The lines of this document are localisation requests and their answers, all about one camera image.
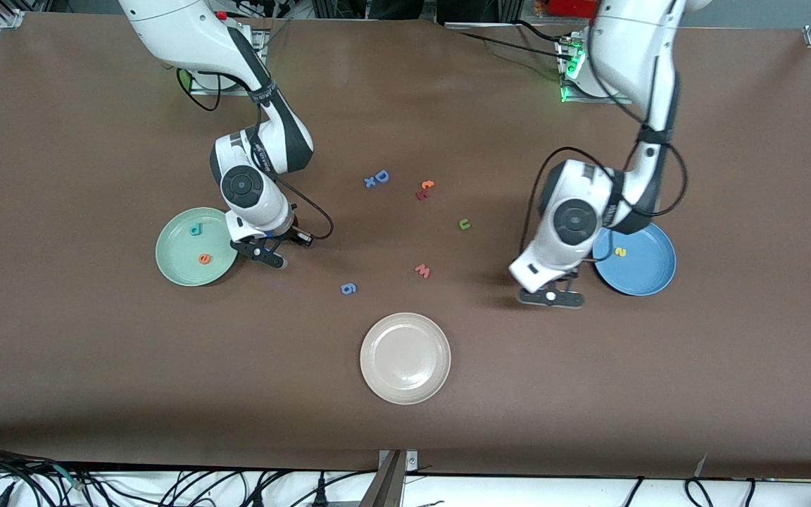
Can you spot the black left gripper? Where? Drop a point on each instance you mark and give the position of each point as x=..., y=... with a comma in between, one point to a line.
x=571, y=274

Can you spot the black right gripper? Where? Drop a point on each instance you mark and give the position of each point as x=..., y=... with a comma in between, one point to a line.
x=291, y=234

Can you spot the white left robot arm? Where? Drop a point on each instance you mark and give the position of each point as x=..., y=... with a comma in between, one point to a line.
x=631, y=42

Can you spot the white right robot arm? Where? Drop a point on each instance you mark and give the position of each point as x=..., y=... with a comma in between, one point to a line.
x=187, y=35

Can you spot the blue foam number six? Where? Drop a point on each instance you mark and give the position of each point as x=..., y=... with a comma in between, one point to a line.
x=348, y=289

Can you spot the blue plate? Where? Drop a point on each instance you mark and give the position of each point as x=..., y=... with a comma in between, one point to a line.
x=648, y=273

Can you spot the blue foam letter D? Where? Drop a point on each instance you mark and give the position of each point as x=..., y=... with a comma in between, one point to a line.
x=382, y=177

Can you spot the mint green plate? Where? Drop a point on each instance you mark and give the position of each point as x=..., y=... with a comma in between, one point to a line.
x=180, y=262

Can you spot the red foam letter w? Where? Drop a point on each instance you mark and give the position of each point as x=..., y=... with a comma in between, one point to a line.
x=423, y=271

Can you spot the beige plate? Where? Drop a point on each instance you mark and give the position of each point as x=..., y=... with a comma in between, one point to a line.
x=405, y=359

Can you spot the brown table cover sheet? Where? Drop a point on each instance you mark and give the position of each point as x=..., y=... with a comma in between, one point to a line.
x=405, y=105

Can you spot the red box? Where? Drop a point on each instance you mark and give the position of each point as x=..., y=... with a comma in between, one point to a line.
x=567, y=7

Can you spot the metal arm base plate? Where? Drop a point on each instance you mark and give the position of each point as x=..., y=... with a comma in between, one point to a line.
x=569, y=53
x=259, y=39

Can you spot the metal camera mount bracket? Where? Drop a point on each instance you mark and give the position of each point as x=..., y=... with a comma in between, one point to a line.
x=395, y=486

